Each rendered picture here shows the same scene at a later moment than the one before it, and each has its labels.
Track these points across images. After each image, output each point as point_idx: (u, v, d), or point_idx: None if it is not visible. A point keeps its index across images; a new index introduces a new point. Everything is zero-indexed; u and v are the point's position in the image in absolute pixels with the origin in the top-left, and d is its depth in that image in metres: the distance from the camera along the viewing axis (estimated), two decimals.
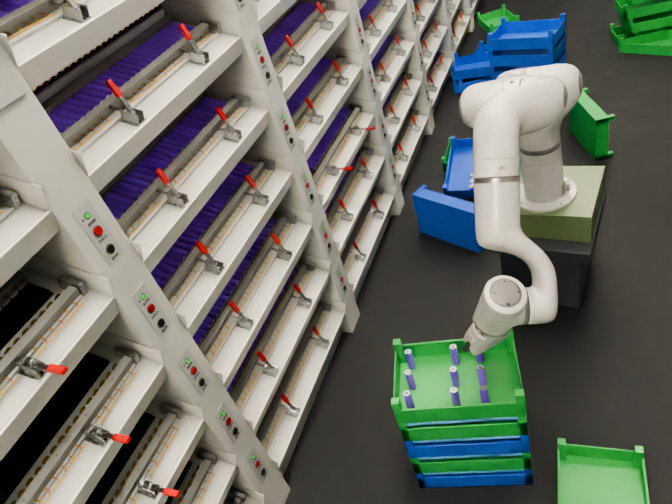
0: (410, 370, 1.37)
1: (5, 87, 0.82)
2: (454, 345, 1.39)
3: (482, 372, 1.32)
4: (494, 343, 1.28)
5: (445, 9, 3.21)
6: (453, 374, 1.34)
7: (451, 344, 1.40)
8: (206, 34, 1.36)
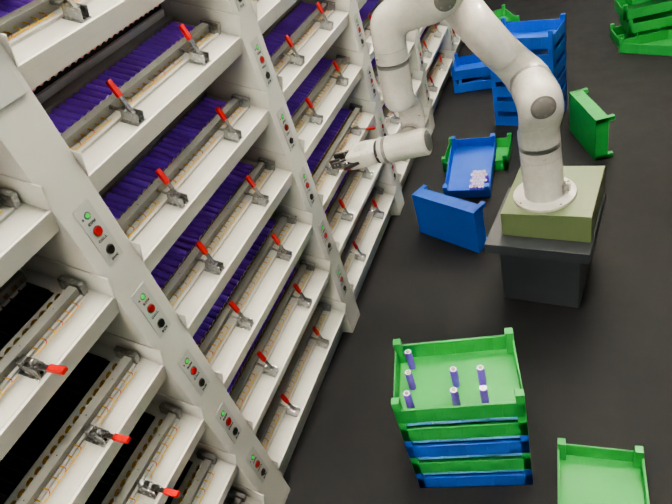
0: (410, 370, 1.37)
1: (5, 87, 0.82)
2: (311, 174, 1.89)
3: (482, 372, 1.32)
4: (355, 149, 1.75)
5: None
6: (453, 374, 1.34)
7: None
8: (206, 34, 1.36)
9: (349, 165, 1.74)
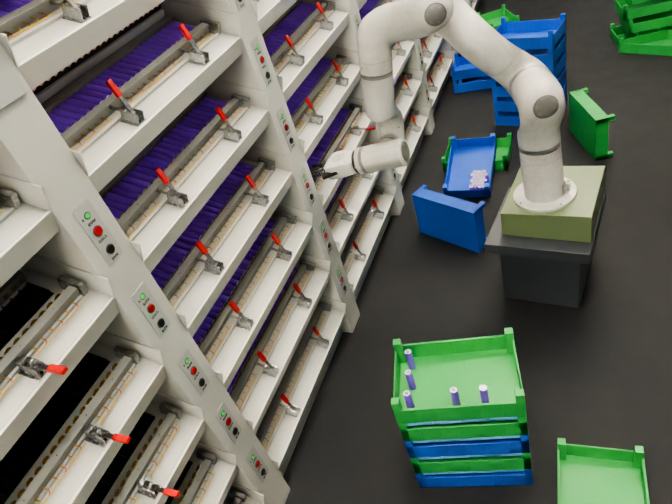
0: (410, 370, 1.37)
1: (5, 87, 0.82)
2: None
3: None
4: (334, 159, 1.76)
5: None
6: None
7: None
8: (206, 34, 1.36)
9: (327, 174, 1.74)
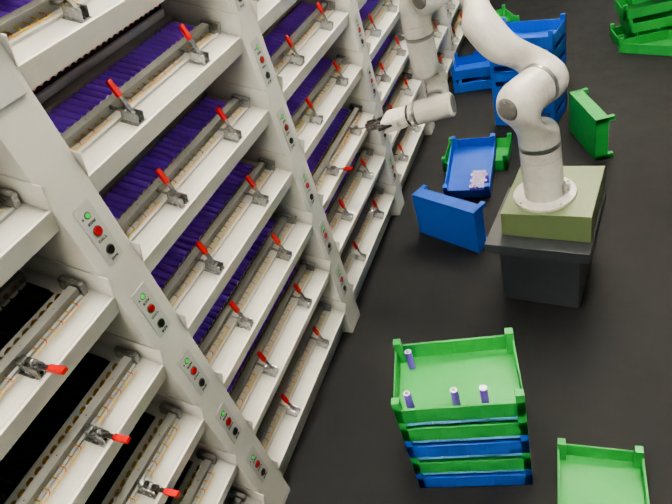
0: None
1: (5, 87, 0.82)
2: (311, 174, 1.89)
3: None
4: None
5: (445, 9, 3.21)
6: None
7: None
8: (206, 34, 1.36)
9: None
